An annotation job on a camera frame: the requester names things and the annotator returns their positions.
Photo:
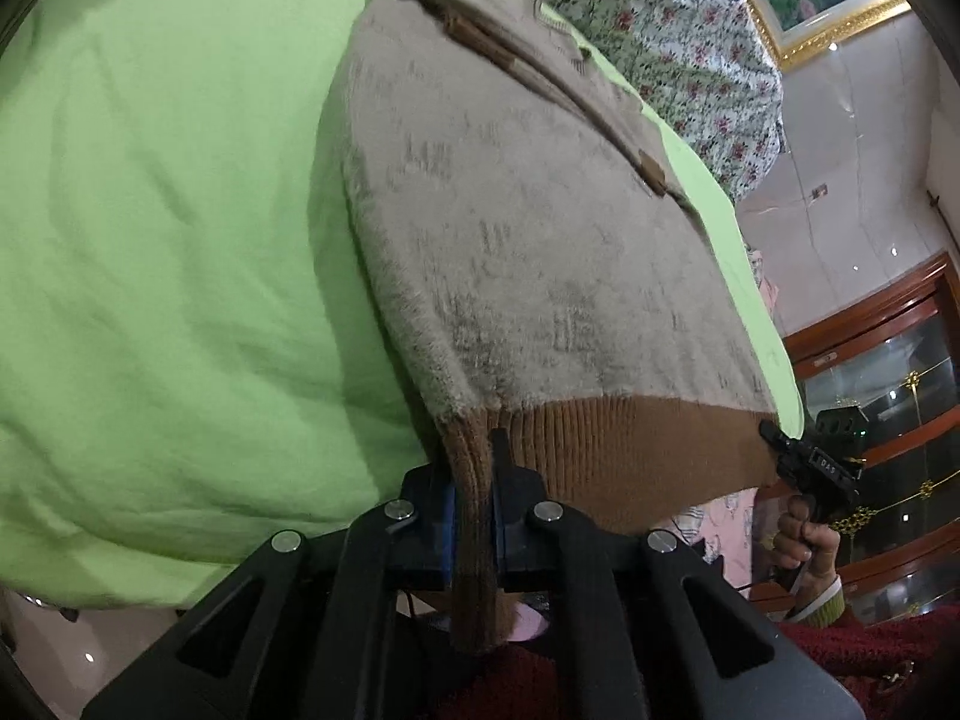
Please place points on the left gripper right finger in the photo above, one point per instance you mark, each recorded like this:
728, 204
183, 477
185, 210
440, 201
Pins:
518, 561

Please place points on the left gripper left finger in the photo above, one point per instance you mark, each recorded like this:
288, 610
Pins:
425, 538

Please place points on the beige knit sweater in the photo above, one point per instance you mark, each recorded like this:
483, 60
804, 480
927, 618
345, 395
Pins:
537, 269

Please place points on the person's right hand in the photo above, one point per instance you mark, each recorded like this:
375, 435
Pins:
801, 543

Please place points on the pink patterned cloth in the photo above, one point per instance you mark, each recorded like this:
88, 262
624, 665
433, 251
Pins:
725, 528

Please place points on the wooden glass display cabinet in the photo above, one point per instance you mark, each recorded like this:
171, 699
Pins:
879, 383

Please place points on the red knit sleeve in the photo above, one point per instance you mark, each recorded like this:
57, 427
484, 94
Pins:
902, 668

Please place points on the green bed blanket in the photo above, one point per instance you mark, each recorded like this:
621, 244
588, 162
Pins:
188, 358

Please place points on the small-flower print quilt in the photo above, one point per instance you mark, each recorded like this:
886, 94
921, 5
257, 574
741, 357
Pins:
701, 65

